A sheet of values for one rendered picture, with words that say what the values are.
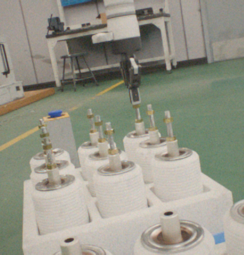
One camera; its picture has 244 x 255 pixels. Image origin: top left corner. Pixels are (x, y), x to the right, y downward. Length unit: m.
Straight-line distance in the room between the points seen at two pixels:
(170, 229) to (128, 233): 0.27
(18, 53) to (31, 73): 0.38
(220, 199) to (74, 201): 0.27
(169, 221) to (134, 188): 0.28
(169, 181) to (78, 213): 0.18
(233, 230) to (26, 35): 6.22
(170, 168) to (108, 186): 0.12
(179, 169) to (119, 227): 0.15
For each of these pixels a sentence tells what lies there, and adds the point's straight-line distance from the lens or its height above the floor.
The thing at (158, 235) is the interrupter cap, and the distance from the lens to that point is 0.50.
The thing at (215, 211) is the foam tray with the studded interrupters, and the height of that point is 0.15.
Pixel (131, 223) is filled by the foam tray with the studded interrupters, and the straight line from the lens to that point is 0.73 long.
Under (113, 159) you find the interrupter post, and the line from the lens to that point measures 0.76.
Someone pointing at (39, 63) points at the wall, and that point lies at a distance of 6.54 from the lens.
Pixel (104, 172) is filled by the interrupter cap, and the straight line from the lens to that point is 0.76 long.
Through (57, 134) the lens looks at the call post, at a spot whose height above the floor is 0.27.
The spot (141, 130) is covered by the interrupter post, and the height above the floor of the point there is 0.26.
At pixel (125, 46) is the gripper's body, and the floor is 0.47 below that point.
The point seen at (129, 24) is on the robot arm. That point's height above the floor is 0.52.
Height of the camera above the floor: 0.48
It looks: 12 degrees down
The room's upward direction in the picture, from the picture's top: 10 degrees counter-clockwise
